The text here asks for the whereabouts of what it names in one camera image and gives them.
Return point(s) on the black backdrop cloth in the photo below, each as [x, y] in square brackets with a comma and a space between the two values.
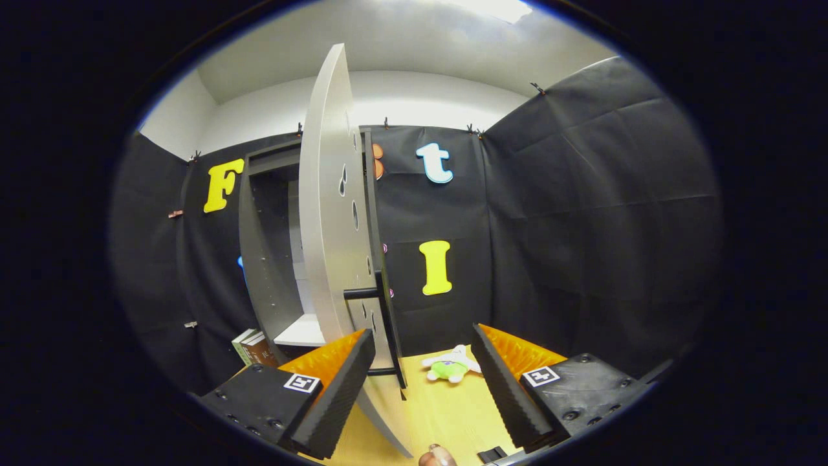
[582, 226]

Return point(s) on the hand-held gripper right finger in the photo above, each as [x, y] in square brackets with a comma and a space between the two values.
[503, 391]

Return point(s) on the beige cabinet door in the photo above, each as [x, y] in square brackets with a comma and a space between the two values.
[326, 226]

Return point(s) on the dark grey cabinet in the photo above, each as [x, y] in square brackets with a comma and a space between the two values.
[262, 272]

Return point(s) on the brown book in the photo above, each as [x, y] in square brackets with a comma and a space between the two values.
[262, 353]

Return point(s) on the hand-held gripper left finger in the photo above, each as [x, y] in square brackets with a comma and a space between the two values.
[343, 395]

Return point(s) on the white and green plush toy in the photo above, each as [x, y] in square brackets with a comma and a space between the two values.
[447, 370]

